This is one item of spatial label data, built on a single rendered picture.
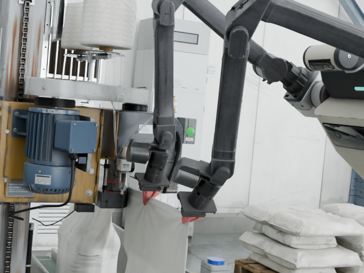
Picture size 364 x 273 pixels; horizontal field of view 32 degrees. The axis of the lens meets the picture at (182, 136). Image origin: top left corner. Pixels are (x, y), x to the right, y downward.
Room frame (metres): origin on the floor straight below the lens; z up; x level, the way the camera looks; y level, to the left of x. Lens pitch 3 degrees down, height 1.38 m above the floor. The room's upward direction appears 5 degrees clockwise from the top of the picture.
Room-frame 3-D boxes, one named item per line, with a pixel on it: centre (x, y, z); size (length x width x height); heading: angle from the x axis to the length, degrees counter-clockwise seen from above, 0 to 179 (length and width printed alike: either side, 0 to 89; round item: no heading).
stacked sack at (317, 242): (4.95, -0.95, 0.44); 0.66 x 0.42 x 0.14; 20
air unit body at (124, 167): (2.08, 0.18, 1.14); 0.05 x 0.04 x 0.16; 116
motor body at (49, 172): (1.88, 0.38, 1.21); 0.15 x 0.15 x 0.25
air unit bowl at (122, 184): (2.07, 0.18, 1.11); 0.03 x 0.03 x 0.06
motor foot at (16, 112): (1.94, 0.45, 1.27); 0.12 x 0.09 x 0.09; 116
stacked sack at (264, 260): (4.93, -0.95, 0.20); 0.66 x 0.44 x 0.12; 26
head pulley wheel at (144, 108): (2.21, 0.17, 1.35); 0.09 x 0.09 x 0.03
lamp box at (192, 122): (2.25, -0.01, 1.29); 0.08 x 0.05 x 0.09; 26
